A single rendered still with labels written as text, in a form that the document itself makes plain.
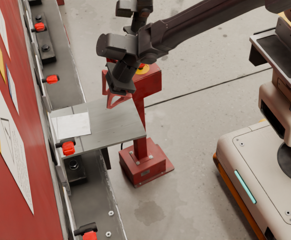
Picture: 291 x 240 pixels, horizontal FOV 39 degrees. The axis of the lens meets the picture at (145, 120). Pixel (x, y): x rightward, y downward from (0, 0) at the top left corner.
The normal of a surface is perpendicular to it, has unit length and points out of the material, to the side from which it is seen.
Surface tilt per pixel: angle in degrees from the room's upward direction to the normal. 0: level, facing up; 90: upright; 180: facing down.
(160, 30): 52
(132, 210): 0
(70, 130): 0
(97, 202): 0
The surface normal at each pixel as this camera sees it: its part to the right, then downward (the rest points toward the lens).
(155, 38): -0.76, -0.15
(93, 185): -0.04, -0.65
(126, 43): 0.54, -0.20
